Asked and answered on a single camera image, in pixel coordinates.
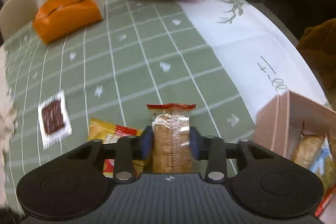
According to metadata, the yellow panda snack bag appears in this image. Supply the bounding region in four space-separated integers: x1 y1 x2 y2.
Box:
88 118 154 178

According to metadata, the brown cracker packet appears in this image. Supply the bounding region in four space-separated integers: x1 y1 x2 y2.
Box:
147 103 196 174

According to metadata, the bread packet clear wrap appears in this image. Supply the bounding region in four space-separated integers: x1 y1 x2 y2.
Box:
291 121 325 169

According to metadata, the blue white snack bag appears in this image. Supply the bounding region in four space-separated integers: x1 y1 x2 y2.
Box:
309 135 335 196

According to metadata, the red green snack packet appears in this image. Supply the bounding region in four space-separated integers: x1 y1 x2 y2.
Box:
314 186 336 218

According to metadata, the pink cardboard box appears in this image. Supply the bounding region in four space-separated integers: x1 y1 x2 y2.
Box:
254 90 336 224

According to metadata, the dark chocolate wafer packet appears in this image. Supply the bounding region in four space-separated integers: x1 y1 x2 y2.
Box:
38 90 72 149

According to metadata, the green grid tablecloth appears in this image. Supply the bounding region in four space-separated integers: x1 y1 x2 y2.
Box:
2 0 327 213

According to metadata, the orange tissue pack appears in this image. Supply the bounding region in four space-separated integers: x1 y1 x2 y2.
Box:
32 0 104 44

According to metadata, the brown plush toy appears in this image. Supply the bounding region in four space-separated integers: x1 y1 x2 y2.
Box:
296 19 336 109

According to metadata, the beige chair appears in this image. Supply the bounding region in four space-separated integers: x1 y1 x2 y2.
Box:
0 0 38 41

